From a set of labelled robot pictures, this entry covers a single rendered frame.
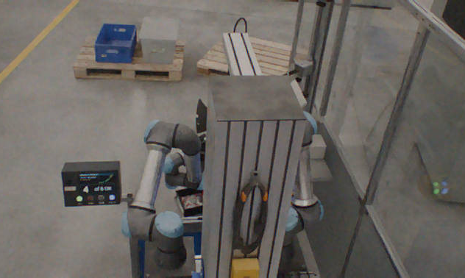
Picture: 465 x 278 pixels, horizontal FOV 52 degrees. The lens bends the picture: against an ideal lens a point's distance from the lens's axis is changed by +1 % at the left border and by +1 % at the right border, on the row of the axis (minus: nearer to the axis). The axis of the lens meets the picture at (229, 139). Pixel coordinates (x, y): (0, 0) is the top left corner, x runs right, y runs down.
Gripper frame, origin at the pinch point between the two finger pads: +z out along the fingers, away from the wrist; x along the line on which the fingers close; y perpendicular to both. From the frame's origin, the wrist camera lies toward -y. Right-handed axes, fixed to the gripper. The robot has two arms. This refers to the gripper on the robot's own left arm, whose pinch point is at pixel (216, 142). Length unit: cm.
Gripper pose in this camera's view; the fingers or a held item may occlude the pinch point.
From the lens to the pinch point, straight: 260.4
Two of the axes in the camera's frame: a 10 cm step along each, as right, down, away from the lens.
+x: 0.1, 8.5, 5.3
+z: 7.1, -3.8, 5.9
